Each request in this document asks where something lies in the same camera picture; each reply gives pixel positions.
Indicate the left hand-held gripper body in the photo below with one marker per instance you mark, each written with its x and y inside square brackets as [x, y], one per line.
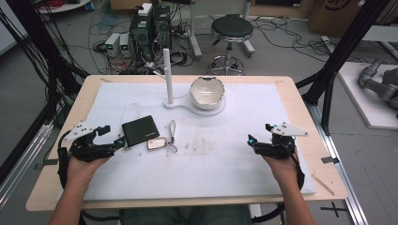
[89, 150]

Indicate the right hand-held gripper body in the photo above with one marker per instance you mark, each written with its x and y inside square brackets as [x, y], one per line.
[278, 148]

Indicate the black leather wallet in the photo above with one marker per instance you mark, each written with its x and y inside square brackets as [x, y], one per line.
[140, 130]

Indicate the person's right hand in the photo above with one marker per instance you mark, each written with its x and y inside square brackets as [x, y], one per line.
[286, 170]

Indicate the person's left hand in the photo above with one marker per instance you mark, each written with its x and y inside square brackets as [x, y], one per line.
[79, 172]

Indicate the wooden table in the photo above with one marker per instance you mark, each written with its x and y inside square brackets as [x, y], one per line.
[313, 150]

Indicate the silver key fob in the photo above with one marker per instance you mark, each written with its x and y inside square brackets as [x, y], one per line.
[157, 143]

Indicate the white table mat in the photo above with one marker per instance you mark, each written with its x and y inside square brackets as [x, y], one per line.
[219, 165]

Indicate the black tape piece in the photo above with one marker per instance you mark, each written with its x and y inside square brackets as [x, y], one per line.
[330, 160]
[47, 163]

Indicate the thin wooden stick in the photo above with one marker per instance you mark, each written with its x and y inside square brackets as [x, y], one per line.
[323, 185]

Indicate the white eggshell-shaped bowl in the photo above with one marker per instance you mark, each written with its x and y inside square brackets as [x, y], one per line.
[207, 92]

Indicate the white stand with pole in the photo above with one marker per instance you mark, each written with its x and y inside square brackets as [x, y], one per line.
[169, 81]

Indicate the grey metal stand leg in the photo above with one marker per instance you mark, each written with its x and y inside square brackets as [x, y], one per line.
[194, 37]
[247, 43]

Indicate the grey power supply unit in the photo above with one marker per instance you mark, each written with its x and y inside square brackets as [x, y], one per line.
[112, 43]
[125, 43]

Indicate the white floor platform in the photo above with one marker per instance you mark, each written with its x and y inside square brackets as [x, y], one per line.
[363, 109]

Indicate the person's legs in jeans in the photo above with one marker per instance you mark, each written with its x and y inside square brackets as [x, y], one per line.
[184, 215]

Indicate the black computer tower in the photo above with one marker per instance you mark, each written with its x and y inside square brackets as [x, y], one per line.
[162, 25]
[141, 39]

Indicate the black round stool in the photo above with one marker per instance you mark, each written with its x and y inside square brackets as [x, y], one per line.
[232, 28]

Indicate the grey robot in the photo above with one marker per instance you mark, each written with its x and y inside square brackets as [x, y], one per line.
[378, 86]

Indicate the white box on computer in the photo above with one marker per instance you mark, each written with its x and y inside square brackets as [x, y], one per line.
[145, 9]

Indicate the brown cardboard box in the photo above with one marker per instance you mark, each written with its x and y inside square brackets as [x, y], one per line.
[334, 15]

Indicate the aluminium rail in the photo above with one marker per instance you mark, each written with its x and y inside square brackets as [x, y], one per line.
[341, 168]
[22, 165]

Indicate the black metal frame post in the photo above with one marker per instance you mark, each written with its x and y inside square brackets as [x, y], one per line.
[344, 50]
[40, 47]

